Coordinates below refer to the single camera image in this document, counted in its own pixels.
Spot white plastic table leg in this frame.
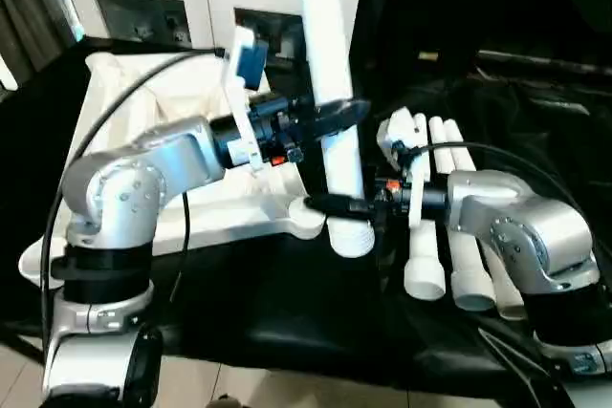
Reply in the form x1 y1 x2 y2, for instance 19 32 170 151
430 118 496 311
445 121 529 321
292 0 376 258
404 112 448 300

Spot white plastic table top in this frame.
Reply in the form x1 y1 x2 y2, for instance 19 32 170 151
19 50 328 285

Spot black table mat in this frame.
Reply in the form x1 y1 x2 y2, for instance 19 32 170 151
0 35 612 399

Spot silver metal rod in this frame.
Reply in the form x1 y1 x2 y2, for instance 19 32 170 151
475 50 612 82

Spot grey curtain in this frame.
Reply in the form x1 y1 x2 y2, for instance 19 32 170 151
0 0 87 79

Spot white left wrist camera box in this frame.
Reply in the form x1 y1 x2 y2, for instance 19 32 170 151
225 26 272 171

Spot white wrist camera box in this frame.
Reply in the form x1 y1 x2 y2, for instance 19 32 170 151
378 112 427 228
225 26 272 171

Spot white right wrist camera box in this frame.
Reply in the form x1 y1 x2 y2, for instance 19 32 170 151
378 112 427 228

